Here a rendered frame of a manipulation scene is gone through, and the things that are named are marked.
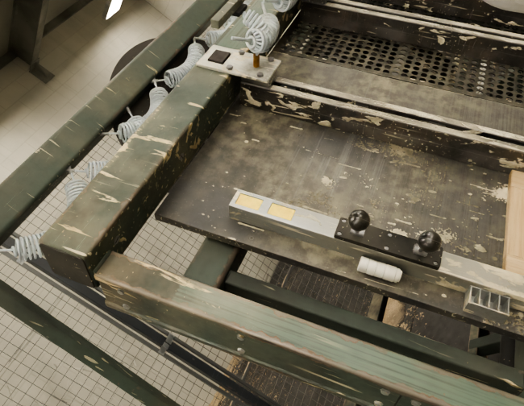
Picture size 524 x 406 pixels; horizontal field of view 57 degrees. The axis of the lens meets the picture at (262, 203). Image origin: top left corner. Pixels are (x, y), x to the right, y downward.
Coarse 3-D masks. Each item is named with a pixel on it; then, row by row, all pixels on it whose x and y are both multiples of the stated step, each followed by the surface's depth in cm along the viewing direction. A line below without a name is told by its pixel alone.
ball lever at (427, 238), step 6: (420, 234) 81; (426, 234) 79; (432, 234) 79; (438, 234) 79; (420, 240) 80; (426, 240) 79; (432, 240) 79; (438, 240) 79; (414, 246) 90; (420, 246) 80; (426, 246) 79; (432, 246) 79; (438, 246) 79; (414, 252) 90; (420, 252) 89; (426, 252) 80; (432, 252) 80
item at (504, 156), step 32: (256, 32) 112; (224, 64) 120; (256, 64) 119; (256, 96) 123; (288, 96) 119; (320, 96) 120; (352, 96) 119; (352, 128) 119; (384, 128) 116; (416, 128) 112; (448, 128) 111; (480, 128) 112; (480, 160) 112; (512, 160) 109
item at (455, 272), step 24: (240, 192) 101; (240, 216) 99; (264, 216) 96; (312, 216) 97; (312, 240) 96; (336, 240) 93; (408, 264) 90; (456, 264) 90; (480, 264) 90; (456, 288) 90; (504, 288) 86
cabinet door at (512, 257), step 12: (516, 180) 108; (516, 192) 105; (516, 204) 103; (516, 216) 101; (516, 228) 99; (516, 240) 96; (504, 252) 96; (516, 252) 94; (504, 264) 94; (516, 264) 93
